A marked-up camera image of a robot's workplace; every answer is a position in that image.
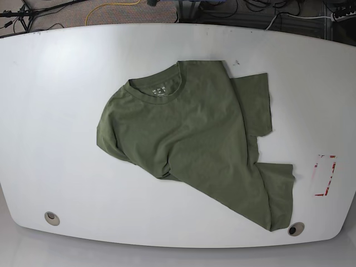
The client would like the left table cable grommet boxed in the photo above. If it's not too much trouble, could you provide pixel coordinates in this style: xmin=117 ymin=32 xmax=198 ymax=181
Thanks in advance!
xmin=44 ymin=212 xmax=60 ymax=226

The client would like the yellow cable on floor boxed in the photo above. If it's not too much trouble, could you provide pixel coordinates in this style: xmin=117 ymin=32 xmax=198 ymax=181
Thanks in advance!
xmin=85 ymin=0 xmax=140 ymax=26

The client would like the white power strip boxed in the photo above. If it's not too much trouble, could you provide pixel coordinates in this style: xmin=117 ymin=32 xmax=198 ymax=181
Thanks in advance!
xmin=331 ymin=6 xmax=355 ymax=22

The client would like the table cable grommet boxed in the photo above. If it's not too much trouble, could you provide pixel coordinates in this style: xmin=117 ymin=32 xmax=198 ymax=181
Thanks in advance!
xmin=44 ymin=212 xmax=60 ymax=226
xmin=288 ymin=222 xmax=305 ymax=236

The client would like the right table cable grommet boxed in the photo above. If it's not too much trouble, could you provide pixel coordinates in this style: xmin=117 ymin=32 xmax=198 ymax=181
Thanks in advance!
xmin=288 ymin=222 xmax=305 ymax=236

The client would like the black tripod stand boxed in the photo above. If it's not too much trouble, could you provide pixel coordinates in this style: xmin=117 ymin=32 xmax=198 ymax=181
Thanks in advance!
xmin=1 ymin=0 xmax=85 ymax=34

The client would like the olive green T-shirt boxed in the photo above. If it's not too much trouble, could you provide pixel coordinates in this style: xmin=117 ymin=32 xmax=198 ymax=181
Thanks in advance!
xmin=97 ymin=61 xmax=295 ymax=231

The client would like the red tape rectangle marking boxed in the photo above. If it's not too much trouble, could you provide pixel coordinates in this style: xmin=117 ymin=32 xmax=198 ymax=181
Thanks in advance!
xmin=311 ymin=155 xmax=337 ymax=196

